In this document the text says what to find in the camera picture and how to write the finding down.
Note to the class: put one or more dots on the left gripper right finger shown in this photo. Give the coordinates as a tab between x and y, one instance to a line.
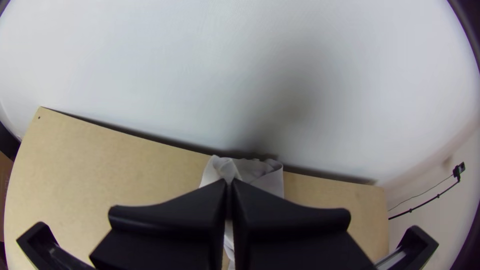
292	236

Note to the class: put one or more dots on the white t-shirt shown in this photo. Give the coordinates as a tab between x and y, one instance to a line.
251	172

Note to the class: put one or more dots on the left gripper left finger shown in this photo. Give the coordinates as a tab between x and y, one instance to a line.
168	232

